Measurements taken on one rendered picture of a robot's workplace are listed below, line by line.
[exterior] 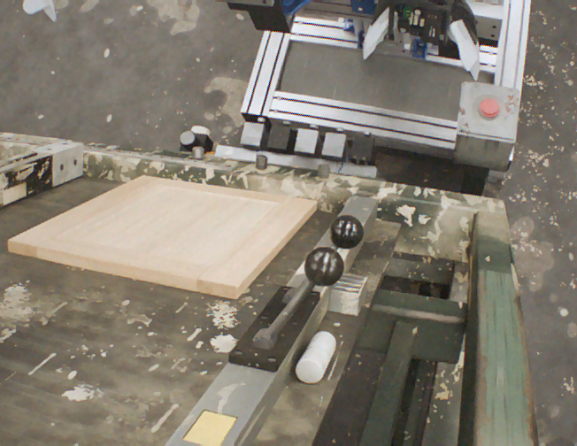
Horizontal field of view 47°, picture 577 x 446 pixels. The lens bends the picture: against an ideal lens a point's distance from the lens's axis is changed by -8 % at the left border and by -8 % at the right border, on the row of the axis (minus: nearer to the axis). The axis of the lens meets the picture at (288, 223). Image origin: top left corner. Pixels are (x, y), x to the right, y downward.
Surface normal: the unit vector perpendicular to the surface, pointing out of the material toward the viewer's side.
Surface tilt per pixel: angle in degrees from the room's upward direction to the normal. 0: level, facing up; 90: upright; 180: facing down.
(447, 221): 30
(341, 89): 0
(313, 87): 0
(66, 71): 0
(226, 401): 60
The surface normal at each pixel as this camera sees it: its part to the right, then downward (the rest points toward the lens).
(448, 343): -0.25, 0.25
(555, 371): -0.17, -0.25
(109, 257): 0.08, -0.95
